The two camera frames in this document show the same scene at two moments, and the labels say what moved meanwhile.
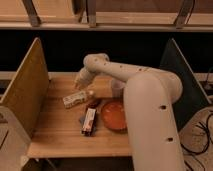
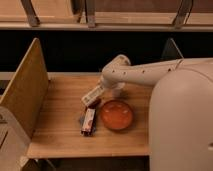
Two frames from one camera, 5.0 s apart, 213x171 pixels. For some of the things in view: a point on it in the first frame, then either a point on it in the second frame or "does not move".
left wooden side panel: (28, 94) does not move
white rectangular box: (74, 99) -> (96, 92)
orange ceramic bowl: (114, 116) does not move
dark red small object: (93, 103) does not move
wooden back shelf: (107, 15) does not move
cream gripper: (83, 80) -> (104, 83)
